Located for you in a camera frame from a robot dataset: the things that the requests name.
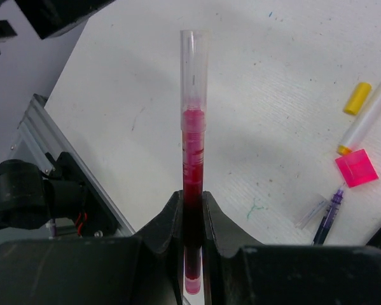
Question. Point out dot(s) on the dark pen with red tip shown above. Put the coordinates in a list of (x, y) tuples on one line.
[(193, 134)]

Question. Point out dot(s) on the dark pen with purple tip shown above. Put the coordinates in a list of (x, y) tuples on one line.
[(329, 217)]

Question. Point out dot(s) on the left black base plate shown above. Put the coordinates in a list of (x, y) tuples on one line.
[(70, 194)]

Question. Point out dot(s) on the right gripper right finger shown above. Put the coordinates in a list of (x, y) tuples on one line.
[(238, 269)]

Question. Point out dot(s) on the clear cap of purple pen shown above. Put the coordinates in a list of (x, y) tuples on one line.
[(315, 204)]

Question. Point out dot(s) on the clear cap of red pen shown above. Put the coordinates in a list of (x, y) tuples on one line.
[(194, 48)]

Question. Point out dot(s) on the aluminium mounting rail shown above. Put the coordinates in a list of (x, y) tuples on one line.
[(39, 140)]

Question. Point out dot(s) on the pink highlighter cap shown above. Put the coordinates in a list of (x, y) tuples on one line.
[(355, 167)]

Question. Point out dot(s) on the white yellow pen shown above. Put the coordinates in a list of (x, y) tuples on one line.
[(362, 124)]

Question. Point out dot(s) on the yellow pen cap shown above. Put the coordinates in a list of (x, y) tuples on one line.
[(357, 98)]

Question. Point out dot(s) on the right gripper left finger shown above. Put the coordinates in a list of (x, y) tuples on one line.
[(145, 268)]

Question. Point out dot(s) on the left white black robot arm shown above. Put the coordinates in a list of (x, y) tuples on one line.
[(22, 194)]

